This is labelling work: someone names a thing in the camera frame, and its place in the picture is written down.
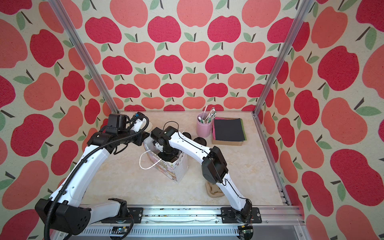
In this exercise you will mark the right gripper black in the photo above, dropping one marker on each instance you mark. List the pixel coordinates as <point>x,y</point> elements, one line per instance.
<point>172,153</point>

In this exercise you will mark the stack of white paper cups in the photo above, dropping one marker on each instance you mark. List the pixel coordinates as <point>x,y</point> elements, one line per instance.
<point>149,128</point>

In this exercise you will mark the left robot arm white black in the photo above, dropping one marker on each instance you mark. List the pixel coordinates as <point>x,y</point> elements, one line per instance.
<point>62,211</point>

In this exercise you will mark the stack of dark napkins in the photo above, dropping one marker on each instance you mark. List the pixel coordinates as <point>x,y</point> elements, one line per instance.
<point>229,130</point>

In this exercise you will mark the left aluminium corner post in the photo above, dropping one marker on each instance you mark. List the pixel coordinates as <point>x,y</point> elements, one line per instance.
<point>71,31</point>

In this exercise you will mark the right aluminium corner post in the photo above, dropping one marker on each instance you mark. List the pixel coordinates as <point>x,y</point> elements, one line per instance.
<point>286,47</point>

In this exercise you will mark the pink cylindrical holder cup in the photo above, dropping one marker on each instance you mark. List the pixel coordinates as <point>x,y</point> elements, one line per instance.
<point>204,130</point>

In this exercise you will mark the brown pulp cup carrier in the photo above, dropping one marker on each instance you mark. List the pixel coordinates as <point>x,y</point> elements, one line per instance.
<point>214,191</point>

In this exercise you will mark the aluminium corner post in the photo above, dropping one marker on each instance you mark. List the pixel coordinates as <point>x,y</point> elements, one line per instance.
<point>286,47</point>
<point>71,31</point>

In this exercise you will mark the aluminium front rail frame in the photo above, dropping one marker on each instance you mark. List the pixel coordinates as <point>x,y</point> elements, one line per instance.
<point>204,223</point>

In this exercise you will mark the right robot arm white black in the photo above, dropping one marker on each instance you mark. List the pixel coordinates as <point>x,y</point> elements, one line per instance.
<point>171,143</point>

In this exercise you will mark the cartoon animal paper gift bag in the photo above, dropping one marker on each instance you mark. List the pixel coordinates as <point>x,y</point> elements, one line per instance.
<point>175,171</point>

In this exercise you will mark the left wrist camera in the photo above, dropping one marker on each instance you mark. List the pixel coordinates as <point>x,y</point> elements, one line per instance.
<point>140,122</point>

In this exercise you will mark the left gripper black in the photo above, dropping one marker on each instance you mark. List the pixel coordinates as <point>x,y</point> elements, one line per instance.
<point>142,136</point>

